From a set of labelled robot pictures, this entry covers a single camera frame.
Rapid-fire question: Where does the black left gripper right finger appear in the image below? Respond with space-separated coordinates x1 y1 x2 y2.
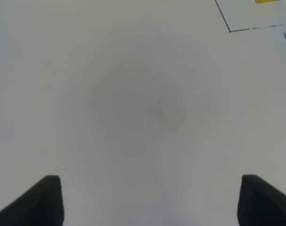
237 175 286 226

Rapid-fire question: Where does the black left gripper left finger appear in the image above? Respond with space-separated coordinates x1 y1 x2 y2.
0 175 64 226

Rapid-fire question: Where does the yellow template block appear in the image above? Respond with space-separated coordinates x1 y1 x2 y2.
255 0 278 4

